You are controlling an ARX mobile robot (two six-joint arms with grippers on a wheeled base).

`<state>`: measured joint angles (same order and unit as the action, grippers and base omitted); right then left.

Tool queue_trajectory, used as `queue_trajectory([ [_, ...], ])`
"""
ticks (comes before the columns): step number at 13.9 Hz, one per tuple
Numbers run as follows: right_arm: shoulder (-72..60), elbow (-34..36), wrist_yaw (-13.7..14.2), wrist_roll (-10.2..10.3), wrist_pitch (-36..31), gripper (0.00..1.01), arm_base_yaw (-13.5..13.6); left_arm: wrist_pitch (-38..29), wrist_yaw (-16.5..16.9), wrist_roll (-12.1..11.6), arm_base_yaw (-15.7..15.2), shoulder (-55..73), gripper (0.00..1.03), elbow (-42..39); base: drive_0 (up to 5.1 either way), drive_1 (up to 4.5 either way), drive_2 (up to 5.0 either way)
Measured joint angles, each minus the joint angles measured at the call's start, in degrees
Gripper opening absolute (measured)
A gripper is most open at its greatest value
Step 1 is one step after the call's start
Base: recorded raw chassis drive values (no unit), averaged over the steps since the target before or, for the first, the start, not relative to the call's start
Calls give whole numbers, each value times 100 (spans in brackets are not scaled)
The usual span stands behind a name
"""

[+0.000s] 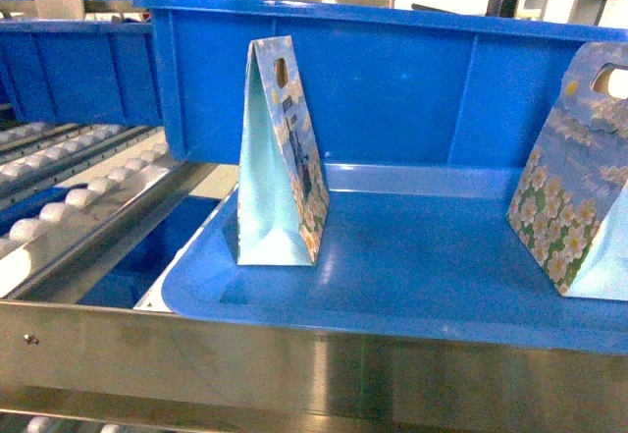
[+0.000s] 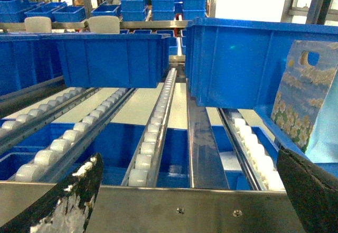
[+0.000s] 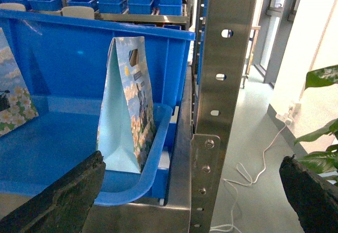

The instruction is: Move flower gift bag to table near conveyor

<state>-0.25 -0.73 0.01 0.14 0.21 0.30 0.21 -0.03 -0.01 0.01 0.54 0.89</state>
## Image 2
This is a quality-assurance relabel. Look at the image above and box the blue bin on rollers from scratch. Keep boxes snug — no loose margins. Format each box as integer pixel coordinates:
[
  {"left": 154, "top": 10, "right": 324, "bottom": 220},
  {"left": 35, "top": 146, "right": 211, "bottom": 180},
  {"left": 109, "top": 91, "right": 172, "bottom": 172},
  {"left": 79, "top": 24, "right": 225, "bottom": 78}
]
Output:
[{"left": 51, "top": 33, "right": 170, "bottom": 88}]

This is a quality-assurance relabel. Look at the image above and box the blue bin holding bags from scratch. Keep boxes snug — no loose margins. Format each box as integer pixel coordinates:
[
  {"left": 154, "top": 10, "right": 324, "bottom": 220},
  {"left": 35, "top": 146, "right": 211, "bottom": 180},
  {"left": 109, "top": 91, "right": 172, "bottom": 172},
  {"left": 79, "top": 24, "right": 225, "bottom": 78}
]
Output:
[{"left": 254, "top": 105, "right": 337, "bottom": 177}]

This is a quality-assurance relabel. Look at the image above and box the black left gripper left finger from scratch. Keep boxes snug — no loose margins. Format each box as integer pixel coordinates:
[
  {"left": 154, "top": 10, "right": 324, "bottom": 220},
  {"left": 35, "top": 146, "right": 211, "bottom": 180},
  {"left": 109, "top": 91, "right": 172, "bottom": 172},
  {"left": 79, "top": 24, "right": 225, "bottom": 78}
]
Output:
[{"left": 1, "top": 153, "right": 104, "bottom": 232}]

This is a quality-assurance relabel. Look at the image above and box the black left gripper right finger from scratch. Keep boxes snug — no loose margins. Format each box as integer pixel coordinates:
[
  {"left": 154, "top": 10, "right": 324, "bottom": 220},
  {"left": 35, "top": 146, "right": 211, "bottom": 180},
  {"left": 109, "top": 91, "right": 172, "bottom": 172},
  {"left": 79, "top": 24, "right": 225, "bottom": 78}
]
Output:
[{"left": 276, "top": 148, "right": 337, "bottom": 232}]

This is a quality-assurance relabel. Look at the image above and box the large blue bin behind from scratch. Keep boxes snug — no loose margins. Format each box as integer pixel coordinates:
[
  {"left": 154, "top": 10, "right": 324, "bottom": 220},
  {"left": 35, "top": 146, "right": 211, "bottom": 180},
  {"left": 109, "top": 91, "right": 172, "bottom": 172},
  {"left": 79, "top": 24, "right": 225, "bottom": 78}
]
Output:
[{"left": 185, "top": 17, "right": 337, "bottom": 109}]

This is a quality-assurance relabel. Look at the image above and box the steel roller rack frame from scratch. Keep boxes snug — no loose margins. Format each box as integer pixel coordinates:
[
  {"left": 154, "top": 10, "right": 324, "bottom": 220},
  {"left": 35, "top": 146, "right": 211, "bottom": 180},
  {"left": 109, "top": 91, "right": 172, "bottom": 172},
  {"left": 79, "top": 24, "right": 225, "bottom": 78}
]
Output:
[{"left": 1, "top": 69, "right": 304, "bottom": 232}]

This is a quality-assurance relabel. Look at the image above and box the grey chair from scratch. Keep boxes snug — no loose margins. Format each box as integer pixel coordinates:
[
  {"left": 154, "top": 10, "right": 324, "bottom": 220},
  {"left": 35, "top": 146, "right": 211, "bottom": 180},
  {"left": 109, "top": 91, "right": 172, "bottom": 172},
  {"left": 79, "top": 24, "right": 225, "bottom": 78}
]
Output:
[
  {"left": 88, "top": 16, "right": 120, "bottom": 34},
  {"left": 24, "top": 16, "right": 52, "bottom": 33}
]

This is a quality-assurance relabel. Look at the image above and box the grey chair left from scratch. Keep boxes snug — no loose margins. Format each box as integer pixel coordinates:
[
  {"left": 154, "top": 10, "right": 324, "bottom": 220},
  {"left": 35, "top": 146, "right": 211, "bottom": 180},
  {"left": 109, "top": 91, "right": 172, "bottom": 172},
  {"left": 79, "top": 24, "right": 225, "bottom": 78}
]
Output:
[{"left": 24, "top": 16, "right": 52, "bottom": 33}]

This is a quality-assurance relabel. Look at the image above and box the grey chair middle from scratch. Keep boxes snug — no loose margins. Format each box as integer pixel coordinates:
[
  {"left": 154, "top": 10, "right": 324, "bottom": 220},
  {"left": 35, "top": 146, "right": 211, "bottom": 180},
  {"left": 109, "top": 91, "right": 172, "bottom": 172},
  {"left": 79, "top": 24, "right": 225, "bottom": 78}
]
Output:
[{"left": 88, "top": 16, "right": 120, "bottom": 34}]

